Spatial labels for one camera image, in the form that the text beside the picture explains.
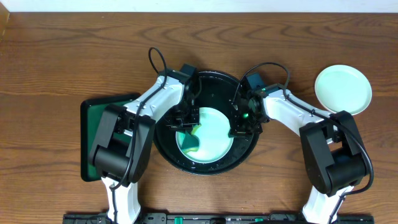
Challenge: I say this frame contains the green yellow sponge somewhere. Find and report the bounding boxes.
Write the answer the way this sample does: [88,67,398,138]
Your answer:
[180,124,201,154]

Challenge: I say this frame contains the mint plate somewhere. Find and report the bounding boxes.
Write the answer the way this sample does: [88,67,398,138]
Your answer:
[315,65,373,115]
[175,107,234,164]

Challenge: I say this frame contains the mint plate front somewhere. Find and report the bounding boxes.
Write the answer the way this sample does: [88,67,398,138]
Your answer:
[315,65,373,115]

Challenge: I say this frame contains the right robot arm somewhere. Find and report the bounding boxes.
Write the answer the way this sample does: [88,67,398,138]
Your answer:
[229,73,373,223]

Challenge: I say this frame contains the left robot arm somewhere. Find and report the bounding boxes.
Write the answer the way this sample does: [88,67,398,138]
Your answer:
[88,64,201,223]

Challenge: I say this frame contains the dark green rectangular tray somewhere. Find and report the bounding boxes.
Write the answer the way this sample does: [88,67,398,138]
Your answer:
[80,93,140,182]

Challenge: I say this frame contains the black mounting rail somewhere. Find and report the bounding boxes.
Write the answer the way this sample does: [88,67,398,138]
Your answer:
[62,212,375,224]

